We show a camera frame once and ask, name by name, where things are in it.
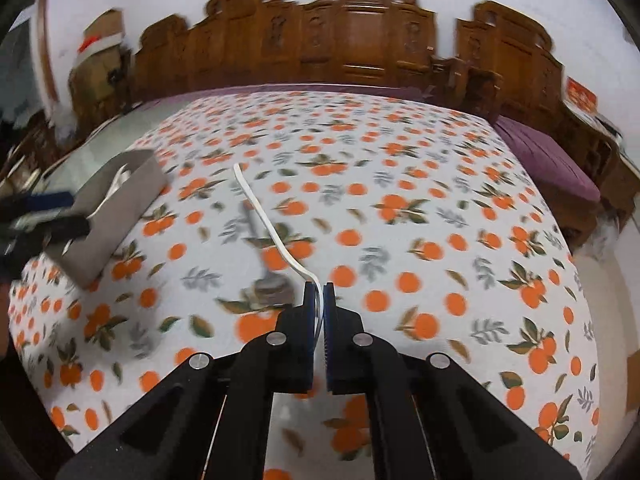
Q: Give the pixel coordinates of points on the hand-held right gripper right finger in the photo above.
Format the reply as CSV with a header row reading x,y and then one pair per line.
x,y
329,320

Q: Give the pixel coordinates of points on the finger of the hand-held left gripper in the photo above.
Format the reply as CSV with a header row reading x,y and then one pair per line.
x,y
60,230
50,201

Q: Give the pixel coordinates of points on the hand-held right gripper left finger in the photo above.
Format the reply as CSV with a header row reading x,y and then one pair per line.
x,y
310,310

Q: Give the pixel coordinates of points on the metal spoon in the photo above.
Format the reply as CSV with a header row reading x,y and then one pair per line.
x,y
270,290

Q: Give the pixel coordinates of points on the grey metal tray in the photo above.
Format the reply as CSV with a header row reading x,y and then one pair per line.
x,y
115,220

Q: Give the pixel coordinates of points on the white plastic fork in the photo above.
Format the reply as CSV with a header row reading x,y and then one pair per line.
x,y
265,220

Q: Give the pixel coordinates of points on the dark wooden chair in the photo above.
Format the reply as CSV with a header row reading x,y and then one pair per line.
x,y
40,135

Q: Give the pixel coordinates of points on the stacked cardboard boxes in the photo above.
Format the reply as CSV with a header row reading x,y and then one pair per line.
x,y
100,60

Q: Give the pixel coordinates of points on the orange print tablecloth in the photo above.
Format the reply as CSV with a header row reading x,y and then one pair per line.
x,y
400,160

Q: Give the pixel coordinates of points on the long purple seat cushion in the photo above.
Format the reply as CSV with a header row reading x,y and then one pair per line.
x,y
300,88

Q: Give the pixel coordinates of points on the short purple seat cushion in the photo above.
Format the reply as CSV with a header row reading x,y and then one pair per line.
x,y
545,160

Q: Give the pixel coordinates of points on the carved wooden sofa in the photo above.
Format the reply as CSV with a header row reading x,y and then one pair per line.
x,y
360,35

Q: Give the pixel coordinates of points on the white plastic bag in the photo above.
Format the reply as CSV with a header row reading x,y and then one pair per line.
x,y
607,240

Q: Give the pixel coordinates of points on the wooden side table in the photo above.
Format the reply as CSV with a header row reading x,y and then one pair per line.
x,y
600,170

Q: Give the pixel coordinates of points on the carved wooden armchair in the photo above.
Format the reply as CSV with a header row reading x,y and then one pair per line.
x,y
510,50

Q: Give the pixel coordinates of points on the red box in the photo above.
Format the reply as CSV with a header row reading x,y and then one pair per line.
x,y
580,92

